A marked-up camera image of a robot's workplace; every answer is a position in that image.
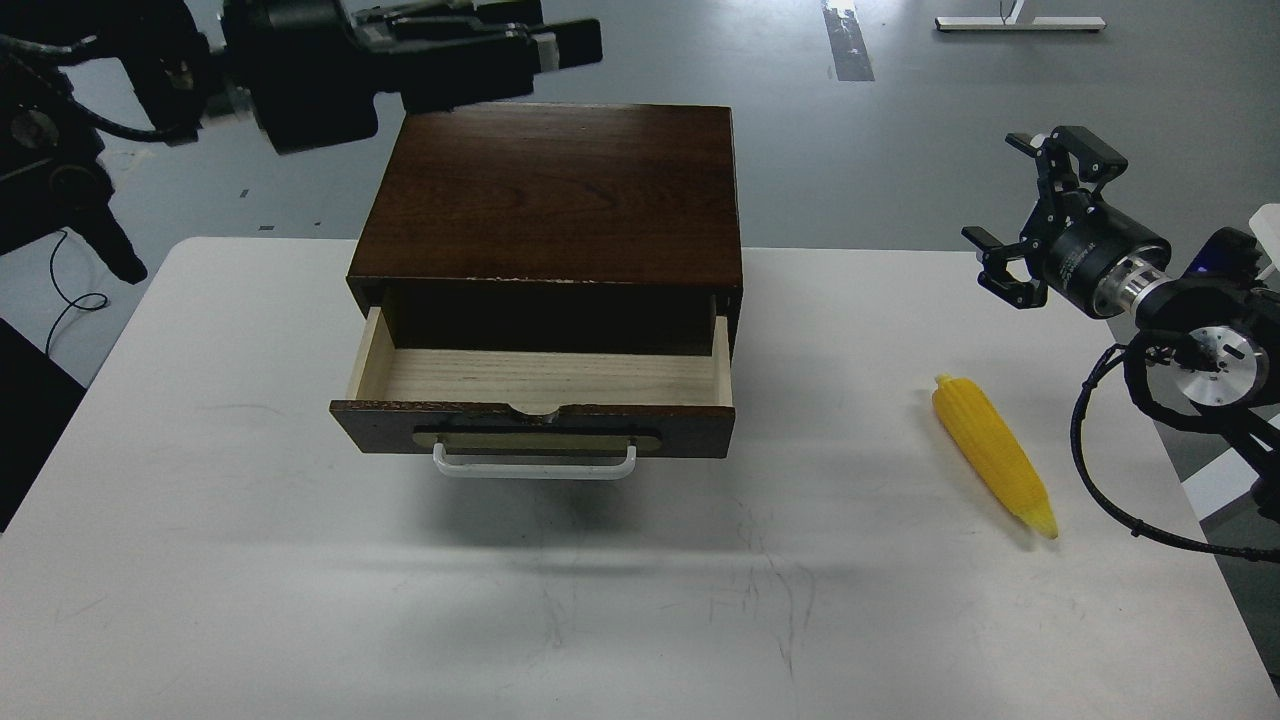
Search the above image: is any yellow corn cob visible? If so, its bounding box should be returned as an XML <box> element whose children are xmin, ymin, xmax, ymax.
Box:
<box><xmin>931</xmin><ymin>374</ymin><xmax>1060</xmax><ymax>541</ymax></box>

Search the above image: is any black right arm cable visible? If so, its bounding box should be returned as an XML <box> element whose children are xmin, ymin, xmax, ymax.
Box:
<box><xmin>1070</xmin><ymin>345</ymin><xmax>1280</xmax><ymax>562</ymax></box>

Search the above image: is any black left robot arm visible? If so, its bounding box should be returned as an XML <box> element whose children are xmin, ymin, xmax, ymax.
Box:
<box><xmin>1</xmin><ymin>1</ymin><xmax>603</xmax><ymax>284</ymax></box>

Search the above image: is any wooden drawer with white handle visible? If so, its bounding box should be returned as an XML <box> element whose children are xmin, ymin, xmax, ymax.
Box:
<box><xmin>329</xmin><ymin>309</ymin><xmax>736</xmax><ymax>480</ymax></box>

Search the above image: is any white chair base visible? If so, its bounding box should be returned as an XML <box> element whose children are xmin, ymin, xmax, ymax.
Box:
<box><xmin>1248</xmin><ymin>202</ymin><xmax>1280</xmax><ymax>281</ymax></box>

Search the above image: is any white table leg base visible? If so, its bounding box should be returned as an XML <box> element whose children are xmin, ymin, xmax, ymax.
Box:
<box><xmin>933</xmin><ymin>1</ymin><xmax>1108</xmax><ymax>33</ymax></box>

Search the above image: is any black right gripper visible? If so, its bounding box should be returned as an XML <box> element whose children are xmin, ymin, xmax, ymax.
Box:
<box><xmin>963</xmin><ymin>126</ymin><xmax>1171</xmax><ymax>319</ymax></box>

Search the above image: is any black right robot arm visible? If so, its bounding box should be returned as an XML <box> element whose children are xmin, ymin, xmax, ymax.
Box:
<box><xmin>963</xmin><ymin>126</ymin><xmax>1279</xmax><ymax>520</ymax></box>

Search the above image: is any dark wooden drawer cabinet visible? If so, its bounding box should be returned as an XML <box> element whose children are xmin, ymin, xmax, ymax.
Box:
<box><xmin>346</xmin><ymin>102</ymin><xmax>744</xmax><ymax>354</ymax></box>

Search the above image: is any black floor cable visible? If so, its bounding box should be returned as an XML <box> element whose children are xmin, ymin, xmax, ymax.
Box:
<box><xmin>44</xmin><ymin>228</ymin><xmax>109</xmax><ymax>356</ymax></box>

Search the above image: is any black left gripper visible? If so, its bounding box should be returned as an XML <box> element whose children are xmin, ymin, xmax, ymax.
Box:
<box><xmin>220</xmin><ymin>1</ymin><xmax>604</xmax><ymax>154</ymax></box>

